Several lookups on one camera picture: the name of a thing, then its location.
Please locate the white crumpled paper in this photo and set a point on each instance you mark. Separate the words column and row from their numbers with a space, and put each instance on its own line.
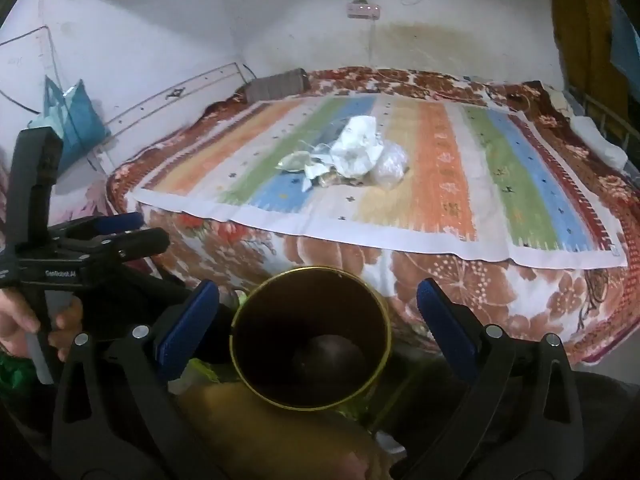
column 357, row 147

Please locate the white power strip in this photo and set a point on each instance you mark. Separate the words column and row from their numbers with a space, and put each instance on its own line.
column 363, row 10

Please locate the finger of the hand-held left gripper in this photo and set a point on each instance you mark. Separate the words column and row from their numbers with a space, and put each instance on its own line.
column 125, row 220
column 145, row 242

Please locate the striped colourful mat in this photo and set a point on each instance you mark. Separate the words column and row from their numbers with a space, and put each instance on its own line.
column 450, row 185

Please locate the silver wrapper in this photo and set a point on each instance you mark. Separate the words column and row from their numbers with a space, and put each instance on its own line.
column 295, row 161

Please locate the floral brown blanket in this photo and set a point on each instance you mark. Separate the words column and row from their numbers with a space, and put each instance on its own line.
column 320, row 255

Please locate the person's left hand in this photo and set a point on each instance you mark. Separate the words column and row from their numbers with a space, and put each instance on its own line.
column 15, row 310

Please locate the white metal headboard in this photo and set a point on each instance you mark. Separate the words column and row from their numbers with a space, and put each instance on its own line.
column 175, row 92

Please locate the metal bed rail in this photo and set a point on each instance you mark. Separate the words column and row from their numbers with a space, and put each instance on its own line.
column 612, row 117

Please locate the white cloth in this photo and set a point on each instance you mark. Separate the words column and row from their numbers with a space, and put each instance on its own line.
column 597, row 140

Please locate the grey pillow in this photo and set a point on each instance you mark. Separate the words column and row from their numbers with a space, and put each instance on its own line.
column 275, row 85

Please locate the clear crumpled plastic bag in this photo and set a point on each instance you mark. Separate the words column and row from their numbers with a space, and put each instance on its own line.
column 390, row 165

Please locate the wooden door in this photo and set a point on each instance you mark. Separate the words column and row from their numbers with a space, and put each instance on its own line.
column 580, row 35

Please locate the dark bin with gold rim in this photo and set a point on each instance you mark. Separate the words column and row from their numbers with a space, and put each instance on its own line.
column 310, row 310

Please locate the teal bag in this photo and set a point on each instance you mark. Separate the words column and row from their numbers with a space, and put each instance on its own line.
column 75, row 115

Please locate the light blue cloth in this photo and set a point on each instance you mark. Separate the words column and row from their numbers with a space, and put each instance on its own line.
column 625, row 45

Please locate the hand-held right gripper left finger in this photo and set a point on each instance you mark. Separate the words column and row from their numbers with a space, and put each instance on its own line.
column 187, row 325

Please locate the green cloth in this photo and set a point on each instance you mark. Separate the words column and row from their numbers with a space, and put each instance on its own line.
column 15, row 377

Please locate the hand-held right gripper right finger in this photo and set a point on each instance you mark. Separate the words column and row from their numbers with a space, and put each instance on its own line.
column 445, row 325

